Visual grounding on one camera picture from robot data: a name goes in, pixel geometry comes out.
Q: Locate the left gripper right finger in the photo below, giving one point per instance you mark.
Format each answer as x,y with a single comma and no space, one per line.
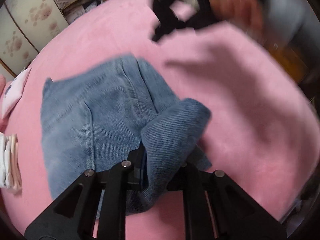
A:
216,207

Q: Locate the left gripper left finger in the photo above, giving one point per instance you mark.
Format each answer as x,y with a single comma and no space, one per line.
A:
93,196

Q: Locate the blue denim jacket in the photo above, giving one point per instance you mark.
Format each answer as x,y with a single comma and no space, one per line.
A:
93,121

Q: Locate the folded white clothes stack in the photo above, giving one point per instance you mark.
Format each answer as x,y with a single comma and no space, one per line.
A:
10,176

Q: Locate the person right hand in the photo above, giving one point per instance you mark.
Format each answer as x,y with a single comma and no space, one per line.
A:
247,13

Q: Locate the pink bed blanket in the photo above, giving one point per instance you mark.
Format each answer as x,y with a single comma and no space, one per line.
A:
263,132

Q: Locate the wooden nightstand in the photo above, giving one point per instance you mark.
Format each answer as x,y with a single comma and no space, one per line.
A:
290,60

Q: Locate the white printed pillow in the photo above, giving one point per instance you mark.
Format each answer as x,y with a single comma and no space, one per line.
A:
14,92

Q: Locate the floral sliding wardrobe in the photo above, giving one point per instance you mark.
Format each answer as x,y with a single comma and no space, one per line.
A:
27,26

